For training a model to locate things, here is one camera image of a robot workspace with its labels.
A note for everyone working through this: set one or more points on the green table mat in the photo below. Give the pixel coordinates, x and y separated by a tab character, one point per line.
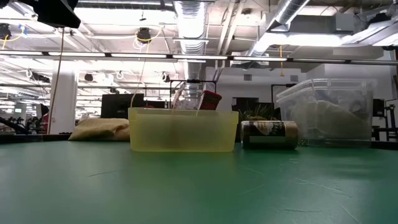
186	186

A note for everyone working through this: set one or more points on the grey cloth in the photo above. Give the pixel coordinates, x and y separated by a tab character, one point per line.
329	121

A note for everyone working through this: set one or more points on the white pillar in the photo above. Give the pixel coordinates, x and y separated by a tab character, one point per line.
63	99

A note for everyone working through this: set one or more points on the black box on stand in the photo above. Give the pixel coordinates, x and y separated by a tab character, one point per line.
378	107

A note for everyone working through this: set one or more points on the gold-lid spice jar dark label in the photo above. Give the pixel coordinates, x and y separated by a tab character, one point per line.
269	135

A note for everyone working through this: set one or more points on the potted succulent plant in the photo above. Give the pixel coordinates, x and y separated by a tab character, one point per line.
255	115

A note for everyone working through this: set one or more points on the yellow-green plastic bin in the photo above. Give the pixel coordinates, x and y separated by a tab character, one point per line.
183	130

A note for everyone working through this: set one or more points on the clear plastic storage tub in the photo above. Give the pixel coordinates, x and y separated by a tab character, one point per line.
326	93

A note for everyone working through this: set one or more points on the person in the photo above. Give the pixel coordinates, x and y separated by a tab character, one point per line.
46	119

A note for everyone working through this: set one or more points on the yellow checked cloth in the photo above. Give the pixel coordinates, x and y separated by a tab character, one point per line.
99	129

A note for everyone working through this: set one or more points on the ribbed silver ventilation duct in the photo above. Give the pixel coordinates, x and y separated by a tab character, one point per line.
191	25

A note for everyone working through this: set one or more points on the black background monitor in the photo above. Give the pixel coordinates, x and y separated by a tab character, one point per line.
121	105

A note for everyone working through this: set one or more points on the long light bar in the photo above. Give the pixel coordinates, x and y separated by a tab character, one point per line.
199	57

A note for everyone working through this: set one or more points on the pink-lid paprika tin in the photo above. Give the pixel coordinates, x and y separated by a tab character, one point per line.
210	101

